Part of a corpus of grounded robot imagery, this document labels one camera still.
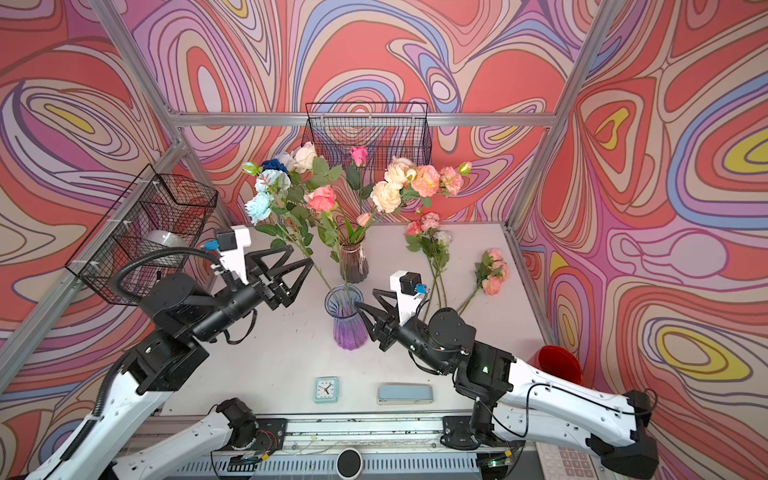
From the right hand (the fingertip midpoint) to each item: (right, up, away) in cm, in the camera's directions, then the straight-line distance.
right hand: (367, 307), depth 59 cm
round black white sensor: (-4, -36, +6) cm, 37 cm away
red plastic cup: (+47, -16, +14) cm, 51 cm away
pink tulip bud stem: (-5, +16, +27) cm, 32 cm away
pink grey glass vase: (-6, +7, +35) cm, 36 cm away
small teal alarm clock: (-12, -26, +20) cm, 35 cm away
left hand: (-11, +10, -7) cm, 16 cm away
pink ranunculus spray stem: (+18, +17, +56) cm, 61 cm away
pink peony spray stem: (+40, +4, +42) cm, 58 cm away
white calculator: (+46, -38, +10) cm, 60 cm away
